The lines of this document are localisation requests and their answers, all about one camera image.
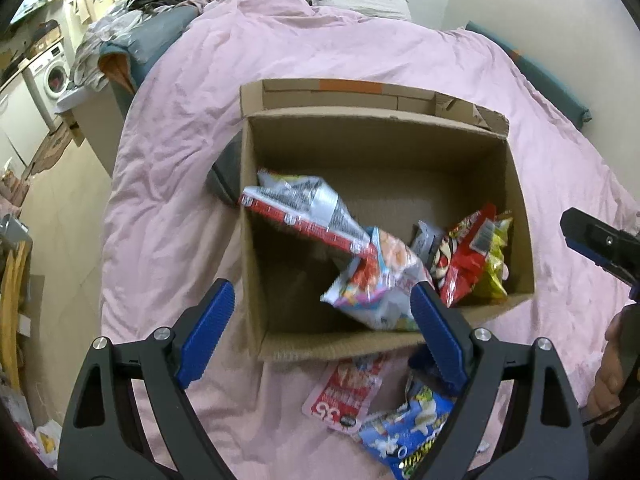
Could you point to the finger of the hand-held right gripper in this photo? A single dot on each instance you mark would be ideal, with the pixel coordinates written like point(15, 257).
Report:
point(622, 270)
point(600, 235)

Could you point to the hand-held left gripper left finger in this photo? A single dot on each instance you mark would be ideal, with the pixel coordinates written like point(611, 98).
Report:
point(207, 335)

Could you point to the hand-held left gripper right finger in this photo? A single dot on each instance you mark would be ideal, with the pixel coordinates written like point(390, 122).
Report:
point(440, 330)

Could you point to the red snack packet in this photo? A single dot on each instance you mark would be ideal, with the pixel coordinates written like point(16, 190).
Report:
point(462, 265)

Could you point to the light blue colourful snack packet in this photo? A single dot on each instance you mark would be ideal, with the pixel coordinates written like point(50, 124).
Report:
point(380, 285)

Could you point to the yellow green snack packet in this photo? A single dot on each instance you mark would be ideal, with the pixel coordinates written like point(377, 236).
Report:
point(497, 270)

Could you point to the blue green snack packet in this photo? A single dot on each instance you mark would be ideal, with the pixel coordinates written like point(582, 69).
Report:
point(400, 435)

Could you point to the red white snack pouch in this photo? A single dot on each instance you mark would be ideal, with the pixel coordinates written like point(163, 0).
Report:
point(345, 390)

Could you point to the white grey snack packet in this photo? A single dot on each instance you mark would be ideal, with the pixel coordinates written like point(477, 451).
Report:
point(305, 200)

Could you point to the cardboard box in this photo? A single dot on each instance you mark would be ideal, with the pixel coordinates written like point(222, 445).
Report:
point(380, 170)

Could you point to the person's right hand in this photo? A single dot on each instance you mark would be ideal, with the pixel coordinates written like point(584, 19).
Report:
point(607, 385)

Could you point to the dark grey cloth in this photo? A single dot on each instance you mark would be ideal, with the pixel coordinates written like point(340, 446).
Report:
point(227, 175)

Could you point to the teal bolster cushion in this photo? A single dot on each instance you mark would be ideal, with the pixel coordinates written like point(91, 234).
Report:
point(540, 72)

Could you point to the pink blanket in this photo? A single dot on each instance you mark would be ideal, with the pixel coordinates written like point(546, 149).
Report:
point(200, 160)

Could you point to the wooden chair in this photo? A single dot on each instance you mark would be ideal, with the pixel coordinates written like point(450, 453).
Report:
point(12, 310)

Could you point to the grey metal stand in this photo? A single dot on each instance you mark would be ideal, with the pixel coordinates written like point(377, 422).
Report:
point(12, 232)

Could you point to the white storage bin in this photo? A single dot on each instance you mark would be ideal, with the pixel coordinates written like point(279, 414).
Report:
point(95, 125)

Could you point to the patterned floor rug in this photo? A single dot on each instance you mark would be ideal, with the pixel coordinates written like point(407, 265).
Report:
point(52, 147)

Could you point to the white kitchen cabinet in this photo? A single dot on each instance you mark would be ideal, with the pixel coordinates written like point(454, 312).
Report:
point(17, 120)

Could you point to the white washing machine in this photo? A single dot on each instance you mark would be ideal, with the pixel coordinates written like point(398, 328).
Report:
point(50, 77)

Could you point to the pile of clothes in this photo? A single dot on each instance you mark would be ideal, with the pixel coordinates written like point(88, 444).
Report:
point(135, 25)

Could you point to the grey pillow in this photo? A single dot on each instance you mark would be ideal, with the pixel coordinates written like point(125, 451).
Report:
point(360, 0)

